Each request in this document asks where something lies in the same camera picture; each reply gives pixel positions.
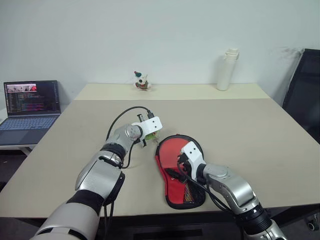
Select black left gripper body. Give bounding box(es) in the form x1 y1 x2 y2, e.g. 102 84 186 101
139 129 161 149

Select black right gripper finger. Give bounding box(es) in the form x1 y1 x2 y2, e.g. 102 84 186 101
164 168 187 182

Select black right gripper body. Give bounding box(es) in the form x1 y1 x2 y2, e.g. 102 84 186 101
176 152 194 181

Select red black oven mitt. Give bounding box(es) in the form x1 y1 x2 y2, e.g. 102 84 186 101
153 133 207 209

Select small snowman figurine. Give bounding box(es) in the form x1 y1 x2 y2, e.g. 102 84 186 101
132 70 153 92

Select white water bottle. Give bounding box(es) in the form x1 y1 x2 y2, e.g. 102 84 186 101
216 47 240 92

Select grey open laptop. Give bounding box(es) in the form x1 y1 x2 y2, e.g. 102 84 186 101
0 80 62 146

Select black office chair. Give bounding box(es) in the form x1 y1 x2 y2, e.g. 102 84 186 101
281 47 320 146

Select black caster wheel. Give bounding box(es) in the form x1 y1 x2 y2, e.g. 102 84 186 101
306 213 320 231

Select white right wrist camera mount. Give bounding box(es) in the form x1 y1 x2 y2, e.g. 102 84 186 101
180 141 207 174

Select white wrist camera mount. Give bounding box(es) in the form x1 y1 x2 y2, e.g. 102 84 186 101
131 113 164 141
180 141 207 174

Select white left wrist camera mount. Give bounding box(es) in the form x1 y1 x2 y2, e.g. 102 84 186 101
131 113 164 141

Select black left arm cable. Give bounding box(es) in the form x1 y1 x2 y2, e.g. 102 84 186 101
103 106 155 240

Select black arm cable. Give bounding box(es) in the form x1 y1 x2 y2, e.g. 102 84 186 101
103 106 155 240
176 159 247 240

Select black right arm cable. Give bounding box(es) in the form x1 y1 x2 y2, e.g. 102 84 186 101
176 159 247 240

